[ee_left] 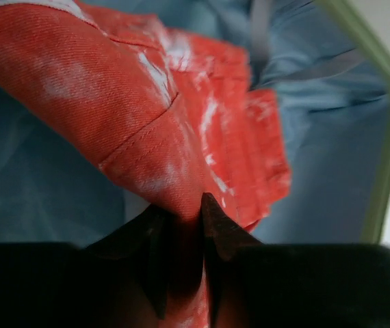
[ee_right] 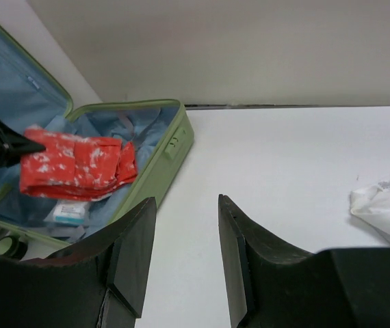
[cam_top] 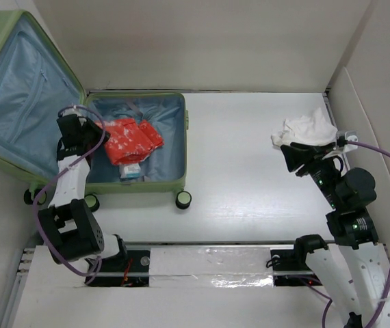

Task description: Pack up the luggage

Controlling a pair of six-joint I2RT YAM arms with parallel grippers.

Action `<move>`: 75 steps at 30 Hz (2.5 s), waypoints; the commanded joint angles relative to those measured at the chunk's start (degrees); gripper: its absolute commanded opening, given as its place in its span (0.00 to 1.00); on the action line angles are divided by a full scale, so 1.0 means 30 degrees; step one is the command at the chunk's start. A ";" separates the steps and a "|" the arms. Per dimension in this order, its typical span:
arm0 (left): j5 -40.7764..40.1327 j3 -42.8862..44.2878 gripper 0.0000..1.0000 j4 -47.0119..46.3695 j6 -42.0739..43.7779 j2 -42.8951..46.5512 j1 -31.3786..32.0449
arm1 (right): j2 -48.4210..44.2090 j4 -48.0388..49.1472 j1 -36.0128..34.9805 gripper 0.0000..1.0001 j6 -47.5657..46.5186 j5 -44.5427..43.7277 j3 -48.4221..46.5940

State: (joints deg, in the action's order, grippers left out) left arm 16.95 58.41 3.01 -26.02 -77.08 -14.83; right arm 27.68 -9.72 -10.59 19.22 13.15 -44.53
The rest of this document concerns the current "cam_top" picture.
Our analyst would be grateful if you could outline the silver tape strip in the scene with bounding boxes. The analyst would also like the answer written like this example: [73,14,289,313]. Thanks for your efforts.
[148,246,274,288]

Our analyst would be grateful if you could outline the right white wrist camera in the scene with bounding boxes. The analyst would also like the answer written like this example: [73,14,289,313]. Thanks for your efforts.
[335,131,358,153]

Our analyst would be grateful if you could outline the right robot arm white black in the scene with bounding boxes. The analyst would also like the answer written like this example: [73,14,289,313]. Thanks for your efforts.
[280,137,390,327]

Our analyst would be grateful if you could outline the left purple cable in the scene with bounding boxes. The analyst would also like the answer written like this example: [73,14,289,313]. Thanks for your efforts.
[32,105,111,277]

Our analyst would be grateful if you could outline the green suitcase with blue lining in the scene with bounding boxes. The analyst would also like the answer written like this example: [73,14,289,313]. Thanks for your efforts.
[0,10,189,204]

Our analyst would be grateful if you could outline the white blue plastic packet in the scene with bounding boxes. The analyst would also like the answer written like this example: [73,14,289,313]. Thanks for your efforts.
[119,163,141,179]

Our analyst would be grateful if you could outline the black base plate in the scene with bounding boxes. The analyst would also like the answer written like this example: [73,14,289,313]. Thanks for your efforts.
[265,249,322,287]
[84,249,151,288]

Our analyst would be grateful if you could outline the red white patterned cloth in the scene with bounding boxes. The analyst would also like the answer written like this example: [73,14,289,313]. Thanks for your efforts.
[104,118,164,166]

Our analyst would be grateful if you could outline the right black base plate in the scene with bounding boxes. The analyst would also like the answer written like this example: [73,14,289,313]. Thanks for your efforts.
[265,249,322,287]

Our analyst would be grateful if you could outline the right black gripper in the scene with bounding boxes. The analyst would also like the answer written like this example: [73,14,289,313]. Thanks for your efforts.
[278,141,343,208]

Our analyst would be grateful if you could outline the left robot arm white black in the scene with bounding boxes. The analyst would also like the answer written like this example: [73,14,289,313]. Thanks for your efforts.
[38,109,129,273]

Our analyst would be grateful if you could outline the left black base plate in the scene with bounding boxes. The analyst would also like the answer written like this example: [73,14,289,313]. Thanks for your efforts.
[84,249,151,288]

